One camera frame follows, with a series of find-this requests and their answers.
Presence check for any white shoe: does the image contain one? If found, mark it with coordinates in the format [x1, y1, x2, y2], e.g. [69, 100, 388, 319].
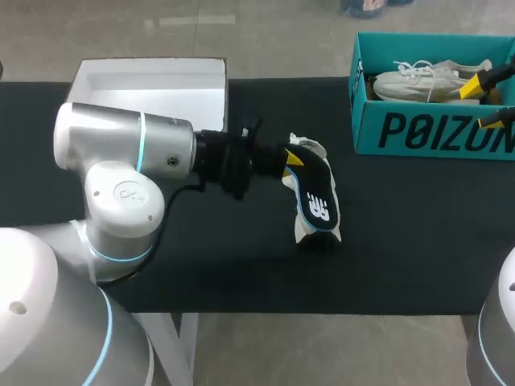
[280, 132, 344, 253]

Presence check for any white shoebox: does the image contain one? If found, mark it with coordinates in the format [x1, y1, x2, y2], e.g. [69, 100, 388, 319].
[65, 57, 230, 134]

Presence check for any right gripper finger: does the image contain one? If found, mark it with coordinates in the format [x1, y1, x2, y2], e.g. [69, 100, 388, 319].
[458, 60, 515, 100]
[480, 105, 515, 129]

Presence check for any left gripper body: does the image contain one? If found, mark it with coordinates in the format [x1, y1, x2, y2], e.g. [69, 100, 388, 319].
[194, 117, 285, 202]

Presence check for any teal box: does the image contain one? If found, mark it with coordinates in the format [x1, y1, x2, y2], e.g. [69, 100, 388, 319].
[347, 31, 515, 162]

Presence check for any cream laced shoe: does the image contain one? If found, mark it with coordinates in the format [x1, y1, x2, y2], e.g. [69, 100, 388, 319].
[371, 59, 494, 106]

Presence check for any black and blue insole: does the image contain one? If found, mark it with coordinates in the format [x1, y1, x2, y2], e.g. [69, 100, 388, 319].
[283, 146, 341, 234]

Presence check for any black cable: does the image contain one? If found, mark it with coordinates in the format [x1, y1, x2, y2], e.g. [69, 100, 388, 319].
[97, 181, 210, 287]

